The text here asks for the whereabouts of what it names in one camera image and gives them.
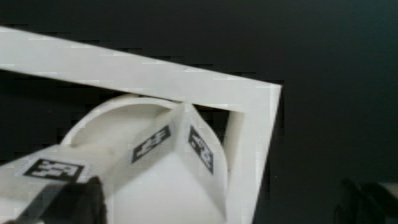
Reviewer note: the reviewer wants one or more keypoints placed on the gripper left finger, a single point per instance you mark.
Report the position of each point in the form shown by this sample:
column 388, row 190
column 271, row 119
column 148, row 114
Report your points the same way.
column 68, row 204

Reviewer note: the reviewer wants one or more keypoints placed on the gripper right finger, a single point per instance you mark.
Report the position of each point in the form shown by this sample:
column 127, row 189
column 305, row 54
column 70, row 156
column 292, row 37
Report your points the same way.
column 369, row 203

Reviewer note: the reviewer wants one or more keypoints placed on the white stool leg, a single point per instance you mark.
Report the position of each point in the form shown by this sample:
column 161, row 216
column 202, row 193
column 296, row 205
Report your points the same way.
column 60, row 165
column 171, row 183

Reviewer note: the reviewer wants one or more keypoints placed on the white round stool seat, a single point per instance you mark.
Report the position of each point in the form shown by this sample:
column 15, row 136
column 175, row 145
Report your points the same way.
column 113, row 125

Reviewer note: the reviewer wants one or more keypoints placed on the white U-shaped fence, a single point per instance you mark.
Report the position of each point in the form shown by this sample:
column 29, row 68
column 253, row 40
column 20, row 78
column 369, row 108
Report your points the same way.
column 235, row 100

